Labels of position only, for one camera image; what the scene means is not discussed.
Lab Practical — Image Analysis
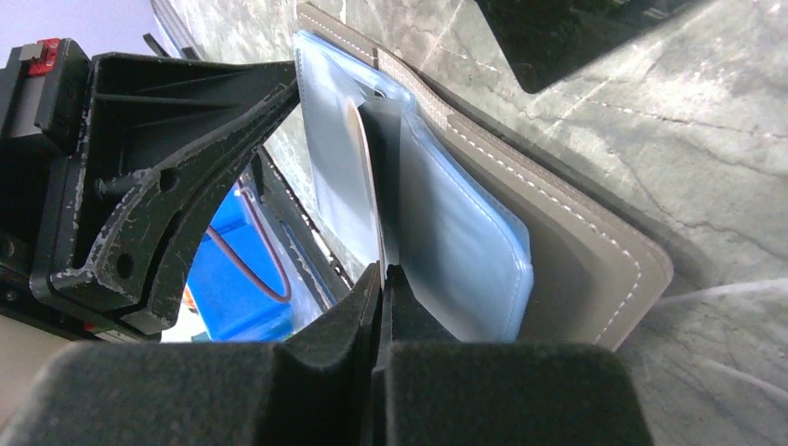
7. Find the blue bin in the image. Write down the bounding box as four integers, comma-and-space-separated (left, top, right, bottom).
187, 187, 293, 342

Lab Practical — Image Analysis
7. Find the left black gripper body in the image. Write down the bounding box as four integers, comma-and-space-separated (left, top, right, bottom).
1, 37, 93, 340

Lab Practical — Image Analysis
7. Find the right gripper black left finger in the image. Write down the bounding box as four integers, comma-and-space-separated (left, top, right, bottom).
1, 264, 380, 445

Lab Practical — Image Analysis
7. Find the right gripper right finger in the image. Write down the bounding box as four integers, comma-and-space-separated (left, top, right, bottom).
372, 266, 653, 445

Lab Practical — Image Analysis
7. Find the black card wallet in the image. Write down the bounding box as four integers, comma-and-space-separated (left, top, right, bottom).
477, 0, 697, 94

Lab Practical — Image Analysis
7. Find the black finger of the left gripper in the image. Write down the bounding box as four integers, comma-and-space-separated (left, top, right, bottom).
30, 53, 298, 335

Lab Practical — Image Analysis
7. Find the grey card holder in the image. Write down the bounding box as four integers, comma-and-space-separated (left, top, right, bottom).
296, 3, 674, 350

